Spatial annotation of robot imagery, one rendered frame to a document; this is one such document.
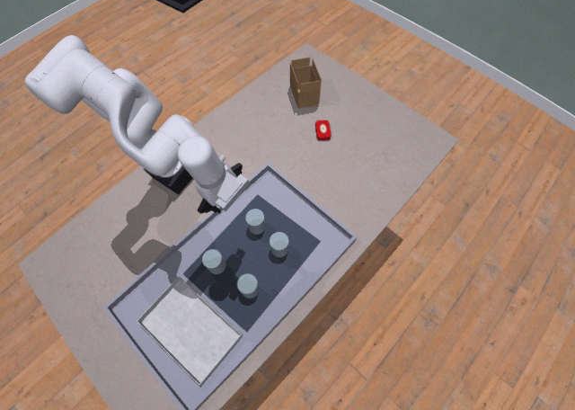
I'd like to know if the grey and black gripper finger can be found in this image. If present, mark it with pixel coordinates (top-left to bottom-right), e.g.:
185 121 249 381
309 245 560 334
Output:
230 163 243 177
197 198 221 214

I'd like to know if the brown cardboard box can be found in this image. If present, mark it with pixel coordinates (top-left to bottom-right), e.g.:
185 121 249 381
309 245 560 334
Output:
290 58 322 109

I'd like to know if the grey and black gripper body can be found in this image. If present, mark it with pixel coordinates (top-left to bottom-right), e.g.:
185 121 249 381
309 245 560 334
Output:
195 163 237 206

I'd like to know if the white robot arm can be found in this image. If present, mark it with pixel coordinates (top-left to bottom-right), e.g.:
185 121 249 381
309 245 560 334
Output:
25 35 250 211

